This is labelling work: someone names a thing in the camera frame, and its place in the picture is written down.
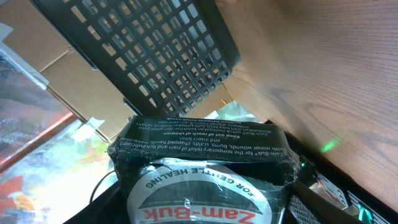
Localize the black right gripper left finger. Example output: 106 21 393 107
64 182 131 224

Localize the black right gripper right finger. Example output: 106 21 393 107
287 182 361 224

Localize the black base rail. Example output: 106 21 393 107
282 133 397 224

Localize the dark grey mesh plastic basket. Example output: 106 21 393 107
32 0 240 117

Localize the brown cardboard box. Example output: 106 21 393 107
1 1 224 139

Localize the dark green round-logo packet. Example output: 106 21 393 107
107 116 299 224

